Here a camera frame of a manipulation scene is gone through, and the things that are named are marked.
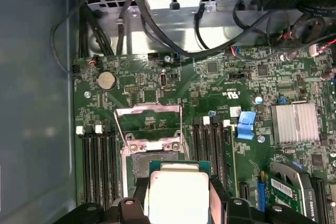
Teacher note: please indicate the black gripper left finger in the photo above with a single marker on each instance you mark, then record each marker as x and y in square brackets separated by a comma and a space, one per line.
[131, 211]

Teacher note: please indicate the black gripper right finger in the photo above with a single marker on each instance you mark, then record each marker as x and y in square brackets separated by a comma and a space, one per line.
[239, 212]

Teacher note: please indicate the silver CPU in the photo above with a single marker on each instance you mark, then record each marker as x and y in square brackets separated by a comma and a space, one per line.
[178, 195]

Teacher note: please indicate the black expansion slot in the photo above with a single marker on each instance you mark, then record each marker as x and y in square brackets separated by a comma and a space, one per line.
[244, 191]

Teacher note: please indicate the blue expansion slot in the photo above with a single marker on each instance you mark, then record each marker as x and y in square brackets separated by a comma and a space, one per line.
[261, 195]

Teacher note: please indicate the CPU socket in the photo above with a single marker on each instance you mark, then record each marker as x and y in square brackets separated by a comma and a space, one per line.
[140, 165]

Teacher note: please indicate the black graphics card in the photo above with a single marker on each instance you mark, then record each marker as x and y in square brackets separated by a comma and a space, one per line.
[304, 190]

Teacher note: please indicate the blue plastic clip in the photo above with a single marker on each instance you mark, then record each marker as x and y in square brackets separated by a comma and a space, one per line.
[245, 127]

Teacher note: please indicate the silver chipset heatsink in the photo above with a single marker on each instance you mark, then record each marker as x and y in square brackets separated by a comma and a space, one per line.
[295, 124]

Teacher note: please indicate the silver capacitor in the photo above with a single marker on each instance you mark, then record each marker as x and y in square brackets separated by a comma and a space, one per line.
[258, 100]

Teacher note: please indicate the green motherboard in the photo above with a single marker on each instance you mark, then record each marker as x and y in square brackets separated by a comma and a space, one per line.
[183, 95]

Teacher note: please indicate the silver coin cell battery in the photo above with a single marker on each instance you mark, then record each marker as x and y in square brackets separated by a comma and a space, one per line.
[106, 81]

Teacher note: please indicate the silver internal USB port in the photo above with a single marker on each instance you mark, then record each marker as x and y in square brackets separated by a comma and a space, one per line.
[163, 80]

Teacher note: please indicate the black PC case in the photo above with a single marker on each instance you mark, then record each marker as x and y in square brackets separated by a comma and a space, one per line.
[34, 77]

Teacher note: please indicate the round black speaker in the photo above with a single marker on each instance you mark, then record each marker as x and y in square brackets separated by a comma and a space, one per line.
[308, 28]

